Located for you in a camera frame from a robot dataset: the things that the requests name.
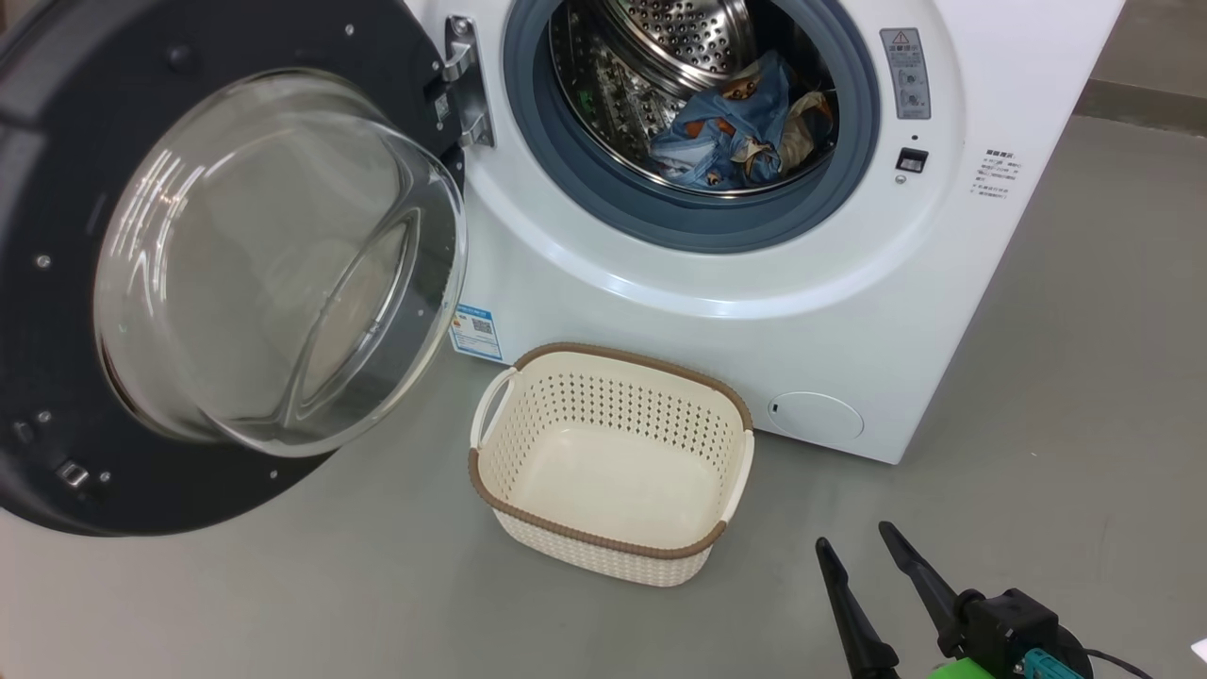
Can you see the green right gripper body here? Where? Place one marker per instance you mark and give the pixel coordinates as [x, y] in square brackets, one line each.
[957, 670]

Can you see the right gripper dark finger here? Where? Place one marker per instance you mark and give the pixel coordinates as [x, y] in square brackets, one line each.
[863, 632]
[929, 585]

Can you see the blue bear print garment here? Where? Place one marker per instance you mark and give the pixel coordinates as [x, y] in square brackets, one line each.
[717, 132]

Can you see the black round glass washer door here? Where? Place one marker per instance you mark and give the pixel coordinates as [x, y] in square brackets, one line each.
[57, 189]

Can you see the white front-load washing machine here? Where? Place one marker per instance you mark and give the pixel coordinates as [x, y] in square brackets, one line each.
[801, 321]

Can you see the stainless steel washing machine drum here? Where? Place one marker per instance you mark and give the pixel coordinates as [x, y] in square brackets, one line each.
[622, 104]

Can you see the metal door hinge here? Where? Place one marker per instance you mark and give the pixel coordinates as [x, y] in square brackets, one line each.
[470, 85]

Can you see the round white filter cover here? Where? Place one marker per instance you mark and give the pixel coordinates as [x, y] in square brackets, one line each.
[816, 416]

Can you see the cream perforated laundry basket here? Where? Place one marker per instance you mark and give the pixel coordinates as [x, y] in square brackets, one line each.
[613, 490]

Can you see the small printed text label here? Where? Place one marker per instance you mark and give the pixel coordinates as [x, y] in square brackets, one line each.
[998, 173]

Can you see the blue energy label sticker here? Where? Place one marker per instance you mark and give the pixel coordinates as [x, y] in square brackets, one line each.
[475, 332]

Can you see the grey warning sticker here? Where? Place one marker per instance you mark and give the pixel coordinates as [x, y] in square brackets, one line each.
[906, 74]

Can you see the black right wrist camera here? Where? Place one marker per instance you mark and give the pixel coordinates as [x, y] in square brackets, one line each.
[1014, 622]

